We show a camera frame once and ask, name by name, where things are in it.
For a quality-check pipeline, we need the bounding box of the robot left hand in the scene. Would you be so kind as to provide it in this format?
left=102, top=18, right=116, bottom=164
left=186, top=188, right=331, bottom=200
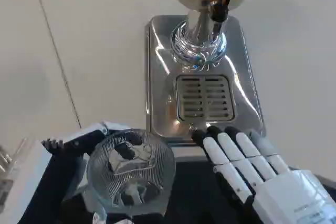
left=41, top=121, right=137, bottom=224

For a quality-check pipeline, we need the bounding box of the clear ribbed glass cup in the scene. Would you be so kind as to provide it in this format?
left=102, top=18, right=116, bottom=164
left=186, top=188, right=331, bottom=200
left=86, top=129, right=176, bottom=213

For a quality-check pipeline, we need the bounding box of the orange juice drink dispenser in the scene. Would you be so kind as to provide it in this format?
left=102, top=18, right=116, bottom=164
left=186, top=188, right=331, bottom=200
left=169, top=0, right=254, bottom=72

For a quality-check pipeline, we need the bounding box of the steel drip grid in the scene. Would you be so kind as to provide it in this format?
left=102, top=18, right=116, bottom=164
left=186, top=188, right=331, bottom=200
left=175, top=74, right=237, bottom=123

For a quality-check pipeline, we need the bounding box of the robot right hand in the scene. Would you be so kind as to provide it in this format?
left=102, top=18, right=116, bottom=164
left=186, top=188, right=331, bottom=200
left=191, top=125, right=336, bottom=224

